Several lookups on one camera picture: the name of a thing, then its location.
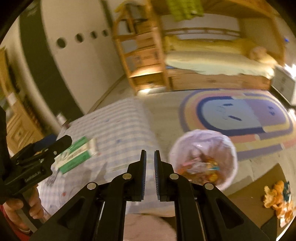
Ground wooden stair drawers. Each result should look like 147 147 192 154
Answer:
113 0 170 93

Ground blue packet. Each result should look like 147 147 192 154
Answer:
283 182 293 198

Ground wooden bunk bed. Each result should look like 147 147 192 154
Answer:
159 0 287 92

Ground wooden cabinet with drawers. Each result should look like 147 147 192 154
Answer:
0 46 44 149

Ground blue checked tablecloth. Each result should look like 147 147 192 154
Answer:
37 98 176 218

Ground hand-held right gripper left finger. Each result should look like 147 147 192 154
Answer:
29 149 147 241

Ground pile of orange peels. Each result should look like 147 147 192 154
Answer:
263 180 296 223

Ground bin with white bag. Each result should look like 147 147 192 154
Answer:
169 129 238 191

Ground white nightstand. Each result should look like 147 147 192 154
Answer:
272 67 296 104

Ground rainbow pattern rug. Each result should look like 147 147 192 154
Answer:
179 89 294 163

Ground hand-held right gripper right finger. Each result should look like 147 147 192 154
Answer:
154 150 270 241

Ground pile of snack wrappers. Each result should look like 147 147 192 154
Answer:
178 155 220 184

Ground white wardrobe door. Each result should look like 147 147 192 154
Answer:
40 0 126 121

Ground green jacket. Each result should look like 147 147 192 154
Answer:
166 0 204 22

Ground white bottle with brown label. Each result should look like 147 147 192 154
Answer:
57 112 69 128

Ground yellow bedding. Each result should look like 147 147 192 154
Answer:
165 35 276 79

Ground green and white box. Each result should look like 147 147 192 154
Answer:
54 136 100 175

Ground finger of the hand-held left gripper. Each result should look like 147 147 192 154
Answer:
52 135 73 156

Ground beige plush toy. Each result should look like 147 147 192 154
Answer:
250 46 275 65

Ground person's left hand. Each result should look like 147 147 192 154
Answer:
5 184 45 230

